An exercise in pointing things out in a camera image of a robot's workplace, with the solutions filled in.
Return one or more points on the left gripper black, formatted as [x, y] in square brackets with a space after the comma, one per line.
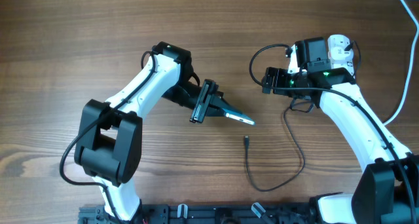
[210, 103]

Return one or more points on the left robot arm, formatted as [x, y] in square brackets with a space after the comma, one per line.
[108, 145]

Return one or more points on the teal screen smartphone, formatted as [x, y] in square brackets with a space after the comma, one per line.
[238, 116]

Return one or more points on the white power strip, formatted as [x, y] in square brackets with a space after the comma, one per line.
[340, 52]

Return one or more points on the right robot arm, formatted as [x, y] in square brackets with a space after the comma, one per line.
[322, 72]

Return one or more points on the black mounting rail base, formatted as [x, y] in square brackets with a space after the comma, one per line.
[297, 212]

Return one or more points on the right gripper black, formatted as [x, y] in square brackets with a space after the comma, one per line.
[281, 74]

